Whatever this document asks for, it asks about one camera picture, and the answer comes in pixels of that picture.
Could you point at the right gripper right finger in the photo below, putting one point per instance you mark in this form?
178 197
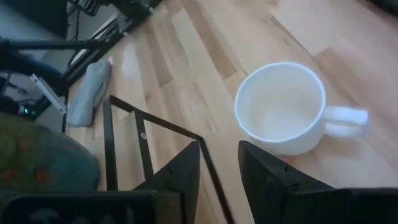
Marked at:
267 186

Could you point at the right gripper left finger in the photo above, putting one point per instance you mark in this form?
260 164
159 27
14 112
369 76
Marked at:
180 186

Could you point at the white mug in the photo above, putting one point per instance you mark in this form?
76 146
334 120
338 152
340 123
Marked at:
280 109

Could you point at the large olive green mug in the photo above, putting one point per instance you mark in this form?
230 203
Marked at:
40 155

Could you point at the grey cloth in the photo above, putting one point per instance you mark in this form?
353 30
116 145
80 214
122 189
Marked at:
88 93

